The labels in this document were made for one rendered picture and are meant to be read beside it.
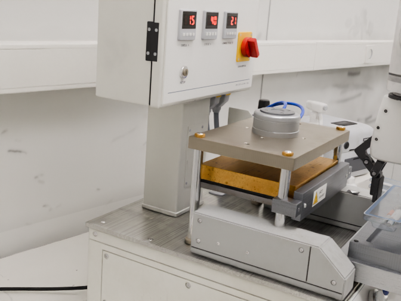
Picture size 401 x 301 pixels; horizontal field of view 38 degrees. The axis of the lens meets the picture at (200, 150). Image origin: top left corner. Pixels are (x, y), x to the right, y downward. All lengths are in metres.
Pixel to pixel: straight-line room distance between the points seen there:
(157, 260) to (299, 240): 0.25
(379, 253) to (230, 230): 0.22
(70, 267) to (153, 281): 0.33
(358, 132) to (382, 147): 1.00
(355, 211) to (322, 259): 0.28
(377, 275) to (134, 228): 0.41
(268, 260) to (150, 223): 0.26
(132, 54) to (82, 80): 0.40
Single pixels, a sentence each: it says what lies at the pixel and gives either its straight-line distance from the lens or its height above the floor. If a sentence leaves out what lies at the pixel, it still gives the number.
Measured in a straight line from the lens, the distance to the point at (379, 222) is 0.88.
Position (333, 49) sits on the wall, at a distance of 2.17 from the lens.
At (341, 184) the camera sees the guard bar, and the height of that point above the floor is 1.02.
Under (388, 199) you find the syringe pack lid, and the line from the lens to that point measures 0.97.
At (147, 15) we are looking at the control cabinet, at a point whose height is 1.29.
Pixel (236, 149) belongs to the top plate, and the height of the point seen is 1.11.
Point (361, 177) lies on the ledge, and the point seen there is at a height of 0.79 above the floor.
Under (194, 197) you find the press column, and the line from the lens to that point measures 0.94.
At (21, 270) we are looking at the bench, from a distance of 1.29.
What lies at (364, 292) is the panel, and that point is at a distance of 0.94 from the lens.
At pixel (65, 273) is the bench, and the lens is 1.27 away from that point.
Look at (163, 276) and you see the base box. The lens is 0.98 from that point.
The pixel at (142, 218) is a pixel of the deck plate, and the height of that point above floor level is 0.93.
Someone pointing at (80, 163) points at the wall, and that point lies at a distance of 1.42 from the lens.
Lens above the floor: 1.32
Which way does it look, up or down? 15 degrees down
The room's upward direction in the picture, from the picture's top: 4 degrees clockwise
